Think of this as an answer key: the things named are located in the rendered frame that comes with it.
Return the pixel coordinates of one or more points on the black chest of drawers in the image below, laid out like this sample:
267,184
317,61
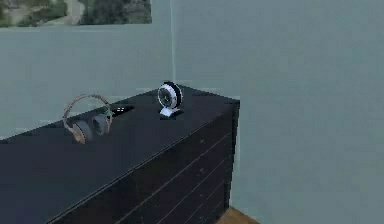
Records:
140,166

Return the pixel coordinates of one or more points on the black remote control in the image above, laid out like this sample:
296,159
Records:
122,109

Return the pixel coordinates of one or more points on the tan grey headphones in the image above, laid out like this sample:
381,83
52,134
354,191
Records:
87,128

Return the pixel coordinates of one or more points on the round black white alarm clock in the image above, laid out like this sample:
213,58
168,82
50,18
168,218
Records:
169,96

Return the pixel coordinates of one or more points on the framed landscape picture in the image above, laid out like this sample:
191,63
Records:
73,11

